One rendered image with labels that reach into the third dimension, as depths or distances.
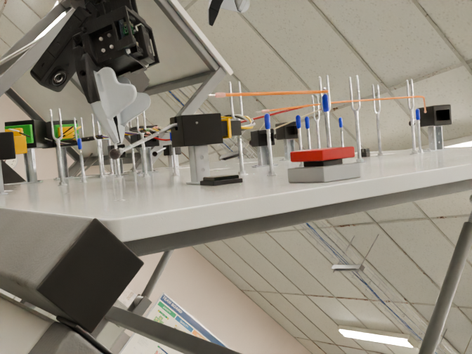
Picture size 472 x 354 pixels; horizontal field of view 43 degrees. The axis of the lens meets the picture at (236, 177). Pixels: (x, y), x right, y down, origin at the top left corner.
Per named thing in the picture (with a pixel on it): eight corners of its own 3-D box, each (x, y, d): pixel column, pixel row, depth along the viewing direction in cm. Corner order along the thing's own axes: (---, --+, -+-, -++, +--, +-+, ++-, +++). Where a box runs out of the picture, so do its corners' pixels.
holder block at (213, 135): (172, 147, 80) (169, 117, 79) (209, 144, 82) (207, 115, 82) (184, 146, 76) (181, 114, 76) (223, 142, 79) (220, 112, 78)
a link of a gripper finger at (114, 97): (139, 124, 69) (123, 54, 72) (95, 141, 71) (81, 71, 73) (151, 130, 72) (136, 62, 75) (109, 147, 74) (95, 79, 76)
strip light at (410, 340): (407, 340, 677) (410, 334, 680) (336, 329, 787) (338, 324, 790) (416, 349, 682) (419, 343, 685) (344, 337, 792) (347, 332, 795)
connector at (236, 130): (201, 138, 81) (200, 123, 81) (231, 136, 83) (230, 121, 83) (212, 136, 78) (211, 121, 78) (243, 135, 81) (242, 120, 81)
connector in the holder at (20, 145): (8, 154, 99) (6, 138, 99) (20, 154, 101) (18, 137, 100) (15, 154, 96) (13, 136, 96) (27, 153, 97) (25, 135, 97)
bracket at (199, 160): (185, 183, 81) (182, 147, 81) (201, 182, 82) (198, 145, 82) (199, 184, 77) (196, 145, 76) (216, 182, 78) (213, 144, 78)
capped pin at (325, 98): (322, 175, 74) (315, 88, 74) (329, 173, 75) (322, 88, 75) (333, 174, 73) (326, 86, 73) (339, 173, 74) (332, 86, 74)
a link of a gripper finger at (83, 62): (93, 96, 70) (79, 31, 73) (81, 100, 71) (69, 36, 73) (113, 107, 75) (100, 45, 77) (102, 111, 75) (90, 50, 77)
